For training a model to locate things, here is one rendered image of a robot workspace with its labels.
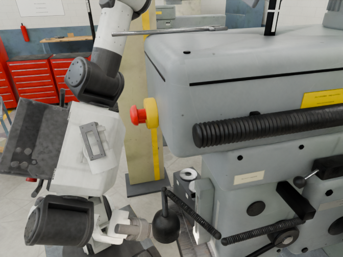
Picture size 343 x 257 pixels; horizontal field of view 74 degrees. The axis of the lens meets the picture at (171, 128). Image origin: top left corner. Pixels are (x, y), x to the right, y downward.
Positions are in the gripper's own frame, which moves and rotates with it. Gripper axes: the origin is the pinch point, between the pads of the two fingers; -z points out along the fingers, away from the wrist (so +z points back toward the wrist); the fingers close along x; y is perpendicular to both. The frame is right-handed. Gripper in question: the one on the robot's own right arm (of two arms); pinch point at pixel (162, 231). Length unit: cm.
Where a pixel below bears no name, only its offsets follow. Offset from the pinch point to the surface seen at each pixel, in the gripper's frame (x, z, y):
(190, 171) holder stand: 0.8, -11.8, 30.6
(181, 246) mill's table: 3.4, -10.1, -4.6
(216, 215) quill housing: 48, 24, 10
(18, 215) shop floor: -214, 17, -21
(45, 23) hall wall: -726, 53, 536
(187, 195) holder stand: 6.0, -6.8, 17.8
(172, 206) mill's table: -12.3, -14.9, 11.8
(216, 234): 58, 37, 6
